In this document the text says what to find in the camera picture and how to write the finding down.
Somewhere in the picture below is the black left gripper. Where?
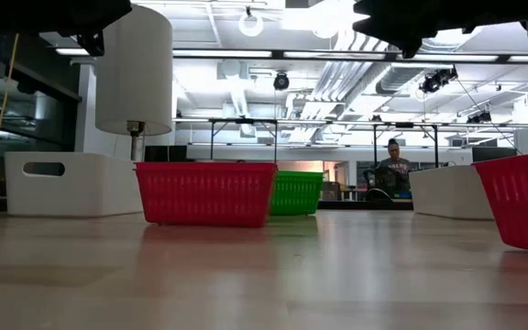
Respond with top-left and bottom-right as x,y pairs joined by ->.
61,0 -> 133,58

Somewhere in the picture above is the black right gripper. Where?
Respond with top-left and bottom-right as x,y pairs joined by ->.
352,0 -> 440,60

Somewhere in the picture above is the white plastic bin with handle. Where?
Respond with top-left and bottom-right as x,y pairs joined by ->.
4,151 -> 145,218
408,164 -> 495,221

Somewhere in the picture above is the green plastic slotted basket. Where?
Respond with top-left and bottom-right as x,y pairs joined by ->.
272,175 -> 325,183
270,181 -> 325,217

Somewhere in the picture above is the white shade table lamp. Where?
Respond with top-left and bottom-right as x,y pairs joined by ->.
94,5 -> 174,162

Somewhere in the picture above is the long overhead light bar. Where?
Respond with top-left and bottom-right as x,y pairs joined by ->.
54,47 -> 528,64

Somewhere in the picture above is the round black ceiling spotlight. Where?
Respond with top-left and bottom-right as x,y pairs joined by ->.
272,71 -> 291,92

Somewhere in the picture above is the small black monitor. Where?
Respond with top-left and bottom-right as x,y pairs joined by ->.
143,145 -> 189,163

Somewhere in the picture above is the person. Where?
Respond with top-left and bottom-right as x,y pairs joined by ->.
366,137 -> 413,201

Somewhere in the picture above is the wide black monitor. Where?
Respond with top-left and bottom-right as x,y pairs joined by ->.
470,146 -> 518,163

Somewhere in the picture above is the brown chair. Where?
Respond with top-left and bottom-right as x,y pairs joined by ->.
320,181 -> 344,202

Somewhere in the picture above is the silver ventilation duct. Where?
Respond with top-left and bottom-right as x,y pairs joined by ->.
375,43 -> 457,96

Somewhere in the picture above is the black ceiling camera cluster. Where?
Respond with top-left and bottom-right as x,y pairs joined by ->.
418,67 -> 459,95

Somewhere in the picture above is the black metal table frame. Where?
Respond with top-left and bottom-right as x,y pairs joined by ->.
208,117 -> 280,164
372,121 -> 440,169

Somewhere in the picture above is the yellow hanging cable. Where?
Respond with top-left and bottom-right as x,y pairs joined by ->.
0,32 -> 21,194

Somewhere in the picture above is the small black ceiling camera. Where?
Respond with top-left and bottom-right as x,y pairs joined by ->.
467,109 -> 493,126

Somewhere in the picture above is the white ring ceiling lamp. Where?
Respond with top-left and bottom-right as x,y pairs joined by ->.
237,10 -> 265,39

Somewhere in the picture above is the black table edge rail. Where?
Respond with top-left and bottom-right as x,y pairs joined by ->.
316,199 -> 414,212

